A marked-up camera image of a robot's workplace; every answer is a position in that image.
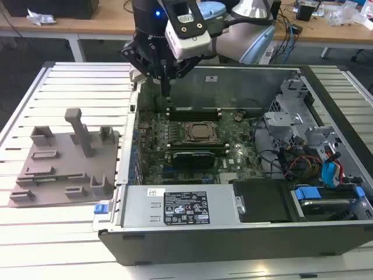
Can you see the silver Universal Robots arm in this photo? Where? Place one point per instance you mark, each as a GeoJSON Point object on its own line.
{"type": "Point", "coordinates": [233, 41]}

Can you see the black RAM slot bank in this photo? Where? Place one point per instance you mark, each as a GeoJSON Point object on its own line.
{"type": "Point", "coordinates": [198, 146]}
{"type": "Point", "coordinates": [193, 114]}

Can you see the wooden desk with white legs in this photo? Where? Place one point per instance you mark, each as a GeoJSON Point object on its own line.
{"type": "Point", "coordinates": [335, 32]}
{"type": "Point", "coordinates": [87, 26]}

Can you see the black box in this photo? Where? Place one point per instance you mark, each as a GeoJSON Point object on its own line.
{"type": "Point", "coordinates": [52, 8]}

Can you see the crumpled clear plastic wrap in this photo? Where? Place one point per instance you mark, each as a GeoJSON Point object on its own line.
{"type": "Point", "coordinates": [40, 17]}

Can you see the white power strip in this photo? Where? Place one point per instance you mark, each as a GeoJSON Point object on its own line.
{"type": "Point", "coordinates": [265, 56]}

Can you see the silver CPU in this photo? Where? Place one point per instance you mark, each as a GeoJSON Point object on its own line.
{"type": "Point", "coordinates": [201, 131]}

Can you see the round coin battery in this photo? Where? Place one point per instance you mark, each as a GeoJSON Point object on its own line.
{"type": "Point", "coordinates": [239, 116]}

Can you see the black graphics card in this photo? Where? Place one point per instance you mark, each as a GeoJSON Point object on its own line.
{"type": "Point", "coordinates": [193, 160]}

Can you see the black cup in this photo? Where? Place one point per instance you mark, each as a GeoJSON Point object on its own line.
{"type": "Point", "coordinates": [305, 12]}

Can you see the grey plastic parts rack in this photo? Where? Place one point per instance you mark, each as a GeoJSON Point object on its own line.
{"type": "Point", "coordinates": [73, 163]}

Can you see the green motherboard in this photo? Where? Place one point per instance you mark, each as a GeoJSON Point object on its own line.
{"type": "Point", "coordinates": [242, 163]}

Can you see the silver metal drive cage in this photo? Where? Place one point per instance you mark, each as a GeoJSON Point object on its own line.
{"type": "Point", "coordinates": [287, 122]}

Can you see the grey power supply unit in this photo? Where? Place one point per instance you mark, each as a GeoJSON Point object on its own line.
{"type": "Point", "coordinates": [140, 207]}

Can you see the blue case latch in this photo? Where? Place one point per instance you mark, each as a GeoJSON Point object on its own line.
{"type": "Point", "coordinates": [100, 209]}

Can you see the clear plastic bags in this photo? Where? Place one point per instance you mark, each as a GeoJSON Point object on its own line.
{"type": "Point", "coordinates": [346, 14]}

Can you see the black plastic shroud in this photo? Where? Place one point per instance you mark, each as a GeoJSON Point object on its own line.
{"type": "Point", "coordinates": [262, 201]}

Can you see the black open PC case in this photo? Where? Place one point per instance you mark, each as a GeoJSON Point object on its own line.
{"type": "Point", "coordinates": [204, 245]}

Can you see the blue disk connector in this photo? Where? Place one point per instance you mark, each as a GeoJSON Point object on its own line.
{"type": "Point", "coordinates": [330, 173]}

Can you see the hard disk in blue carrier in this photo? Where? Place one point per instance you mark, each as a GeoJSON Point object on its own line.
{"type": "Point", "coordinates": [320, 203]}

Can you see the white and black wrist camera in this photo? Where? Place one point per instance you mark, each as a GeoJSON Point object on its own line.
{"type": "Point", "coordinates": [189, 43]}

